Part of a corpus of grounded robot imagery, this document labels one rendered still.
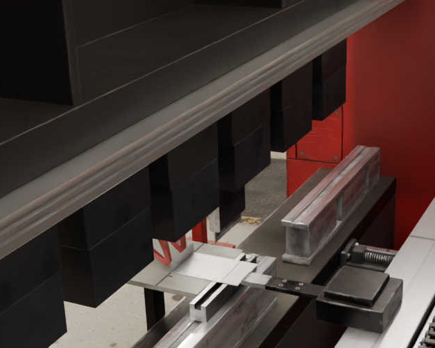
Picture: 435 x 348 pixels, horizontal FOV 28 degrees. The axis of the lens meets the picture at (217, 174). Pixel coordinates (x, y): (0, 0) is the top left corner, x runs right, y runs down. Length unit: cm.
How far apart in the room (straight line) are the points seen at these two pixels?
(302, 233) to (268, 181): 279
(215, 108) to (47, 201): 26
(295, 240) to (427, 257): 32
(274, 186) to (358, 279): 310
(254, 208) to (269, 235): 231
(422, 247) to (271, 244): 39
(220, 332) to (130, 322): 193
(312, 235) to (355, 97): 54
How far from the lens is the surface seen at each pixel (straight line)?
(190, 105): 80
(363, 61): 222
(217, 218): 143
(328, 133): 230
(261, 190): 446
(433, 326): 131
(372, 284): 141
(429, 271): 157
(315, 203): 188
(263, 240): 193
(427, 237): 170
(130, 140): 71
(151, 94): 77
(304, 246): 181
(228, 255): 158
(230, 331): 150
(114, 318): 341
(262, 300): 161
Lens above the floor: 171
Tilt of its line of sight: 21 degrees down
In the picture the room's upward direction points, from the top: 2 degrees counter-clockwise
